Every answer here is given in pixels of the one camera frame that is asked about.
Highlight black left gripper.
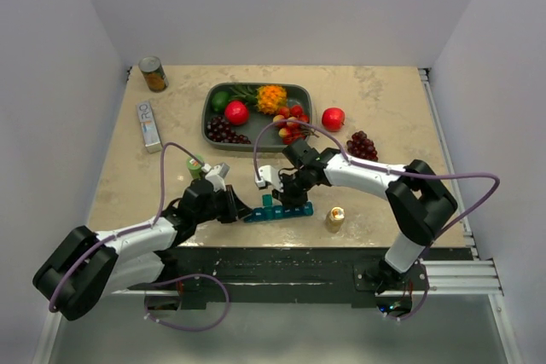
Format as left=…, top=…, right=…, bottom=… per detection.
left=195, top=184, right=253, bottom=224

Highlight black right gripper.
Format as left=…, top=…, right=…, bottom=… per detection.
left=272, top=167, right=313, bottom=211

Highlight teal weekly pill organizer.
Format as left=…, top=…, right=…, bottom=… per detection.
left=243, top=194, right=314, bottom=223

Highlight amber pill bottle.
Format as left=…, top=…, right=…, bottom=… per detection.
left=325, top=206, right=345, bottom=234

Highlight green pill bottle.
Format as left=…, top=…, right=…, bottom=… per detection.
left=186, top=155, right=204, bottom=180

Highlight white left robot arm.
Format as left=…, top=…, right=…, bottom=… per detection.
left=32, top=180, right=252, bottom=321

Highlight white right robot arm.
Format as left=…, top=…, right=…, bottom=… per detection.
left=272, top=141, right=458, bottom=294

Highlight red lychee bunch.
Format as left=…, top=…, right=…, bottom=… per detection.
left=273, top=105, right=317, bottom=145

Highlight red apple on table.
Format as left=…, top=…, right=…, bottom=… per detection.
left=321, top=107, right=346, bottom=132

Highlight dark grapes on table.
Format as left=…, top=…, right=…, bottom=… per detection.
left=346, top=130, right=378, bottom=162

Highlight dark grapes in tray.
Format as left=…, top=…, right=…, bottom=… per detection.
left=205, top=116, right=251, bottom=145

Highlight small orange pineapple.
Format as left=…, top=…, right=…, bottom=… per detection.
left=230, top=84, right=288, bottom=115

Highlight red apple in tray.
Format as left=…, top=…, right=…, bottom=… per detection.
left=224, top=101, right=250, bottom=126

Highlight grey plastic fruit tray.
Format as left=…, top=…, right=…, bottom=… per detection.
left=200, top=82, right=318, bottom=153

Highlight silver R&O toothpaste box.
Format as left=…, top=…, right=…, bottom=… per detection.
left=136, top=101, right=163, bottom=153

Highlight green lime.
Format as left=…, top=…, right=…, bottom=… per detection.
left=211, top=90, right=231, bottom=113

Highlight tin can with fruit label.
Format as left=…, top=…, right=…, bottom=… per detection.
left=138, top=56, right=169, bottom=92

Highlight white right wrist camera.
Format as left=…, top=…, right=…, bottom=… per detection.
left=254, top=165, right=283, bottom=192

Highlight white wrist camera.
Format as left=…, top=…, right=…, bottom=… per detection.
left=254, top=165, right=283, bottom=192
left=201, top=163, right=229, bottom=191

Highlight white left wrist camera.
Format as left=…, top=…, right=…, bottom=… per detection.
left=201, top=163, right=229, bottom=191

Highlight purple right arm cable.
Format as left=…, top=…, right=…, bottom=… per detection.
left=253, top=120, right=501, bottom=250

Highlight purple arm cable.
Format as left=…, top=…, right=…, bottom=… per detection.
left=253, top=120, right=501, bottom=250
left=48, top=142, right=208, bottom=313

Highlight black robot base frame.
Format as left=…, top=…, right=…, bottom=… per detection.
left=110, top=246, right=479, bottom=310

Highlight purple cable under base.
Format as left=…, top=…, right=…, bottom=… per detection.
left=143, top=272, right=232, bottom=332

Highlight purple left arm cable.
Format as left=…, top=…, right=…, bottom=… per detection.
left=48, top=142, right=208, bottom=313

